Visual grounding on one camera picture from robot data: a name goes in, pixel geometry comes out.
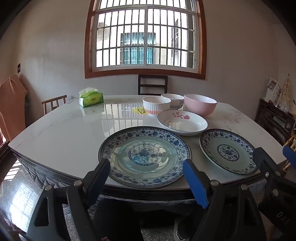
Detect plain pink bowl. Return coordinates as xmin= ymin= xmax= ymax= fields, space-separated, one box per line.
xmin=184 ymin=94 xmax=217 ymax=116

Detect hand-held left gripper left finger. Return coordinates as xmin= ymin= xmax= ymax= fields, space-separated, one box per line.
xmin=26 ymin=158 xmax=111 ymax=241

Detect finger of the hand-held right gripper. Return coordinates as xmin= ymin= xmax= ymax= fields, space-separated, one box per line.
xmin=253 ymin=147 xmax=296 ymax=209
xmin=282 ymin=146 xmax=296 ymax=164

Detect white bowl blue print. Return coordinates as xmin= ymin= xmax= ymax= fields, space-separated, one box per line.
xmin=161 ymin=93 xmax=185 ymax=110

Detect dark wooden cabinet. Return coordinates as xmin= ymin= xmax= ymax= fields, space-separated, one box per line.
xmin=254 ymin=98 xmax=296 ymax=146

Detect folded newspapers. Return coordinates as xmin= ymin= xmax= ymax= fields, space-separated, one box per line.
xmin=264 ymin=76 xmax=281 ymax=103

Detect dark wooden chair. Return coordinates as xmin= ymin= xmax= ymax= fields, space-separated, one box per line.
xmin=138 ymin=75 xmax=168 ymax=96

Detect small blue floral plate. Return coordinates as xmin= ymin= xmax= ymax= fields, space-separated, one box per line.
xmin=199 ymin=129 xmax=259 ymax=175

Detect brown cardboard box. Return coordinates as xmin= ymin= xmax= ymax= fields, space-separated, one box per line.
xmin=0 ymin=74 xmax=28 ymax=143

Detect green tissue pack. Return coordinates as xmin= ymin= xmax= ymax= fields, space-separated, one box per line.
xmin=79 ymin=87 xmax=104 ymax=108

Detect white plate pink flower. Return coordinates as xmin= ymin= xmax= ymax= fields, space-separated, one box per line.
xmin=157 ymin=110 xmax=208 ymax=136

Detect clear bag gold ornament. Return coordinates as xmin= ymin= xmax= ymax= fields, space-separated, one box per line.
xmin=277 ymin=74 xmax=296 ymax=112

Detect ribbed white pink bowl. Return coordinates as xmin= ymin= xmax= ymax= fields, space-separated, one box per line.
xmin=142 ymin=96 xmax=171 ymax=117

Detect large blue floral plate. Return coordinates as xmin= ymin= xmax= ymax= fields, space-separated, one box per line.
xmin=98 ymin=126 xmax=192 ymax=189

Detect light wooden chair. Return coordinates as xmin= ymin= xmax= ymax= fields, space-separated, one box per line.
xmin=42 ymin=95 xmax=67 ymax=115

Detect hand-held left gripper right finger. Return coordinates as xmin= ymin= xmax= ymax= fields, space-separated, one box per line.
xmin=182 ymin=159 xmax=267 ymax=241

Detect brown framed barred window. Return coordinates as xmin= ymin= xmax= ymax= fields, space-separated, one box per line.
xmin=84 ymin=0 xmax=207 ymax=80

